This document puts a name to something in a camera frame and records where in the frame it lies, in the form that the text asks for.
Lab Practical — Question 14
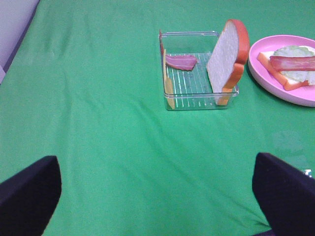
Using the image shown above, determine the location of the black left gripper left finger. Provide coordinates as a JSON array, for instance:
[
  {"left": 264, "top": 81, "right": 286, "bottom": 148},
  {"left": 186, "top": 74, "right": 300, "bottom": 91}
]
[{"left": 0, "top": 156, "right": 62, "bottom": 236}]

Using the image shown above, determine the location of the pink round plate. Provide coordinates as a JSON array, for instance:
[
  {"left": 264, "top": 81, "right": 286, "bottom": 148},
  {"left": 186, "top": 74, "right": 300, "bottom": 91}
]
[{"left": 247, "top": 34, "right": 315, "bottom": 108}]

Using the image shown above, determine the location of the clear left plastic container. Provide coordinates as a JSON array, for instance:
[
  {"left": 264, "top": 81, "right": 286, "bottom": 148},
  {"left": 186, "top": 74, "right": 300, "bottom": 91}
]
[{"left": 162, "top": 31, "right": 239, "bottom": 111}]

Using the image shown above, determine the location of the green lettuce leaf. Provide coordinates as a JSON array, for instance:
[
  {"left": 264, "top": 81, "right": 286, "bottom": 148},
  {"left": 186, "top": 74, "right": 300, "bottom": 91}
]
[{"left": 272, "top": 45, "right": 315, "bottom": 85}]

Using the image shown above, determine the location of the yellow cheese slice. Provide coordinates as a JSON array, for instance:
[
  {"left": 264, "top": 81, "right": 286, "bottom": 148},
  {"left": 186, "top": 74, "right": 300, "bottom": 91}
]
[{"left": 162, "top": 49, "right": 175, "bottom": 110}]

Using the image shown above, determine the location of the clear plastic wrap sheet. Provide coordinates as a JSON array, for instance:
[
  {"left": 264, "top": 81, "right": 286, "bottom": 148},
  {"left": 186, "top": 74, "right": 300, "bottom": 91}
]
[{"left": 271, "top": 130, "right": 315, "bottom": 177}]

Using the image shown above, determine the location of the left bread slice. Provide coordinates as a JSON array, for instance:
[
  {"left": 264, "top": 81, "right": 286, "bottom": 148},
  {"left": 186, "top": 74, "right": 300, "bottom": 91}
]
[{"left": 206, "top": 19, "right": 250, "bottom": 106}]

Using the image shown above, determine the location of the green tablecloth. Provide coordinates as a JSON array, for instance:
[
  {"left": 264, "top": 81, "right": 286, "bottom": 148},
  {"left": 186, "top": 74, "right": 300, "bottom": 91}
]
[{"left": 0, "top": 0, "right": 315, "bottom": 236}]

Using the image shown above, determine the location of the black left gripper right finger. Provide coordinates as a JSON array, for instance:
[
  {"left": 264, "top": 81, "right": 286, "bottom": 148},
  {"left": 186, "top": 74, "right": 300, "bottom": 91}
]
[{"left": 252, "top": 152, "right": 315, "bottom": 236}]

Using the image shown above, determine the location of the bacon strip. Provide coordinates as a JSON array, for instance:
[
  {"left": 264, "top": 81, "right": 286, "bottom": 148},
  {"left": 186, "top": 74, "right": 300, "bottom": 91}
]
[
  {"left": 158, "top": 29, "right": 198, "bottom": 71},
  {"left": 270, "top": 56, "right": 315, "bottom": 71}
]

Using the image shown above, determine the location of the white bread slice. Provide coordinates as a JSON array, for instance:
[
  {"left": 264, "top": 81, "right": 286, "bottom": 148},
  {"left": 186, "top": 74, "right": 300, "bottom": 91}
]
[{"left": 257, "top": 51, "right": 313, "bottom": 91}]

